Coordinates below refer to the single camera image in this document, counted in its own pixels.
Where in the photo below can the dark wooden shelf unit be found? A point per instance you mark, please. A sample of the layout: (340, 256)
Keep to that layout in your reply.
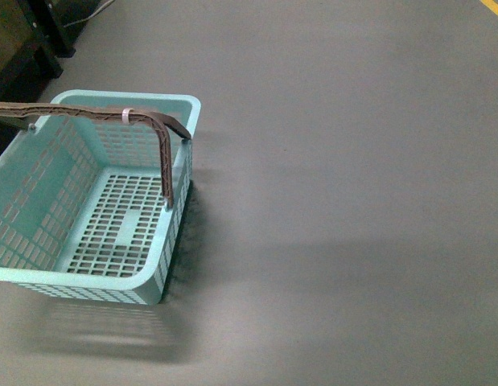
(34, 37)

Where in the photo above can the light blue plastic basket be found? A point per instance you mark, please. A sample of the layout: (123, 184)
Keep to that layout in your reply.
(82, 214)

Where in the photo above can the brown basket handle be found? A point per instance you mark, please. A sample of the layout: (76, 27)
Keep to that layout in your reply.
(160, 123)

